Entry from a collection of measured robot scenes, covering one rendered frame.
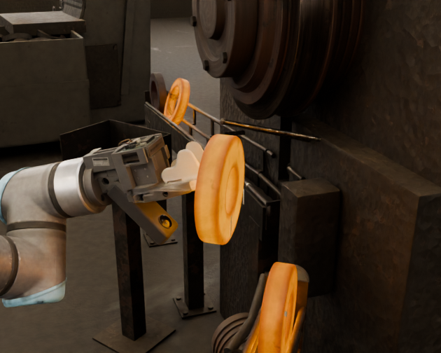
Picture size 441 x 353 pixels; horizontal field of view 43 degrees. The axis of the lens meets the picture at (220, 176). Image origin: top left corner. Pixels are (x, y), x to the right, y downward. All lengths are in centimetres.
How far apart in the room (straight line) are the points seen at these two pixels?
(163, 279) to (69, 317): 40
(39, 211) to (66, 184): 7
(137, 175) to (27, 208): 19
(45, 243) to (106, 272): 149
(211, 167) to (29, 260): 31
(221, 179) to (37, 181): 30
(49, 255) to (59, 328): 122
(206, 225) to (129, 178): 14
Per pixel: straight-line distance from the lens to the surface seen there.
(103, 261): 244
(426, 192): 93
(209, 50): 124
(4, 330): 215
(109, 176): 85
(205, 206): 73
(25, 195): 90
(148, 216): 84
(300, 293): 95
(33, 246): 88
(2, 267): 83
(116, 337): 200
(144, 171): 80
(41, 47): 352
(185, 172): 78
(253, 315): 111
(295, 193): 107
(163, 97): 224
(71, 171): 86
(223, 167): 73
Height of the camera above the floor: 122
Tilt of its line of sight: 22 degrees down
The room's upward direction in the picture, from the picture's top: straight up
